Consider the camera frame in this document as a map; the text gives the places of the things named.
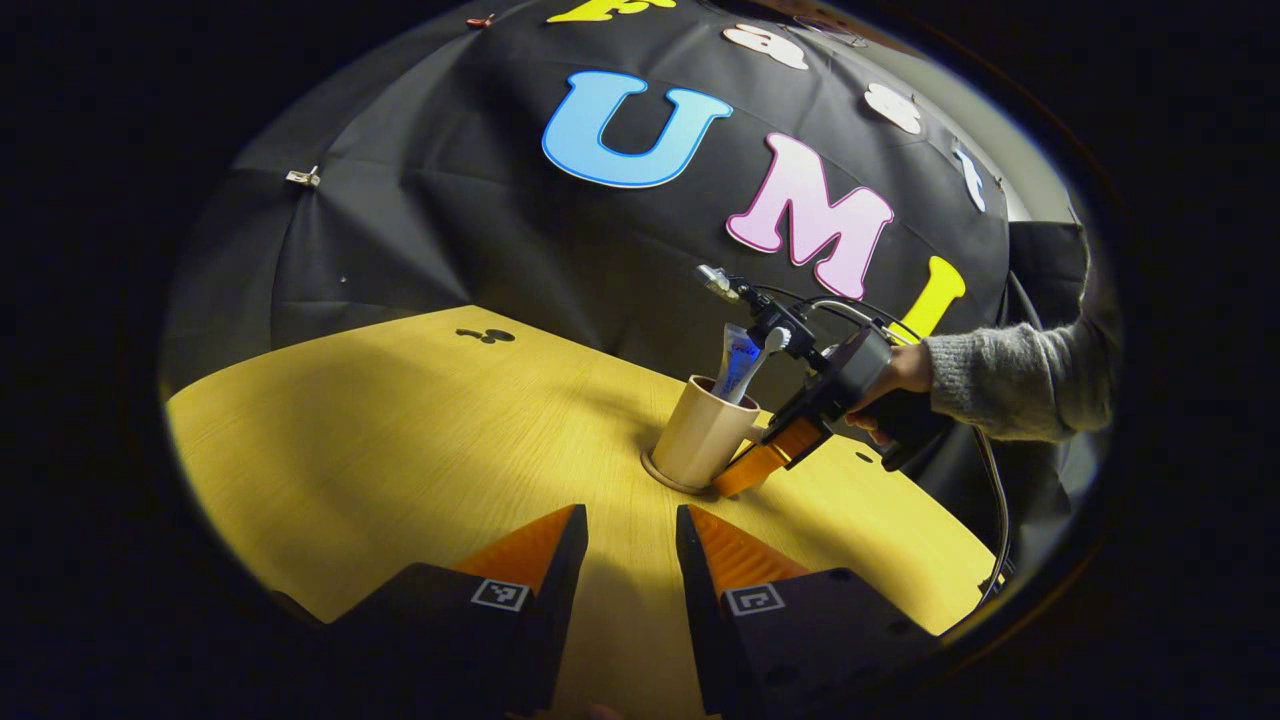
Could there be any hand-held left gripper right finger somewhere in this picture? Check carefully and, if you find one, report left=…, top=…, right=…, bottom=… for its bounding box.
left=676, top=503, right=946, bottom=716

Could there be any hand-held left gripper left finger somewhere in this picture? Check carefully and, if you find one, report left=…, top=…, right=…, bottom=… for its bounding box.
left=270, top=503, right=589, bottom=716

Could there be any beige cup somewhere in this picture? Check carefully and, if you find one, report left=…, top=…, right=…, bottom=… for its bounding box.
left=650, top=375, right=763, bottom=493

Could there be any white toothbrush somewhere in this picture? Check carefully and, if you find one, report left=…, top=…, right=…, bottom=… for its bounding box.
left=725, top=327, right=793, bottom=406

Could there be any round cork coaster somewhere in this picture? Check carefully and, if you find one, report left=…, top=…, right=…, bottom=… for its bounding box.
left=640, top=450, right=723, bottom=498

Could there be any white toothpaste tube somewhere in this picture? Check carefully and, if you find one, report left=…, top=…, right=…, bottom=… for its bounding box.
left=712, top=323, right=763, bottom=401

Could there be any black backdrop cloth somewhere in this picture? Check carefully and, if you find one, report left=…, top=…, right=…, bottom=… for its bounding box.
left=160, top=0, right=1101, bottom=561

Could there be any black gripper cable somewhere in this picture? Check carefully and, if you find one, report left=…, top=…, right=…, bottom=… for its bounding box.
left=745, top=283, right=926, bottom=343

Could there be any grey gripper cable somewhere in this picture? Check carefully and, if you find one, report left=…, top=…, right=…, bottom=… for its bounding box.
left=972, top=425, right=1013, bottom=603

